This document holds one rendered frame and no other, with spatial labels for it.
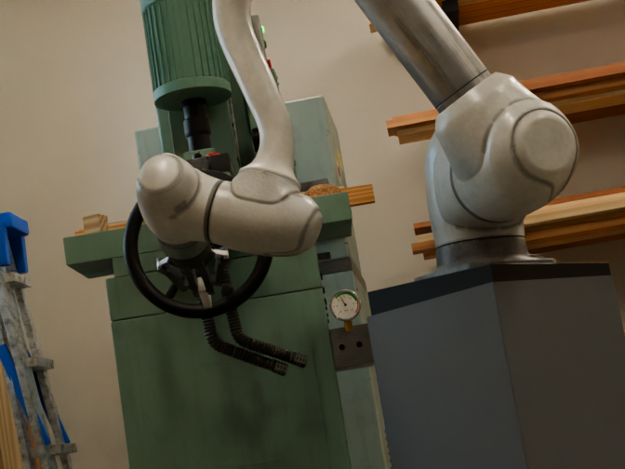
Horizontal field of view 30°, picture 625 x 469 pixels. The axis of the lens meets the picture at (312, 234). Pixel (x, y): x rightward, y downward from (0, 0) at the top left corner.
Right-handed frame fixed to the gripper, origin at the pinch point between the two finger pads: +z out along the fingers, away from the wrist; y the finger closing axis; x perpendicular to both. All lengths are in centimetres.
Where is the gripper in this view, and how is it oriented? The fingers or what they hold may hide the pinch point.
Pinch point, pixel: (204, 292)
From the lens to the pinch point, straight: 215.4
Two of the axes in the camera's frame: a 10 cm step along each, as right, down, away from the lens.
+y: -9.9, 1.6, 0.0
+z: 0.8, 4.9, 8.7
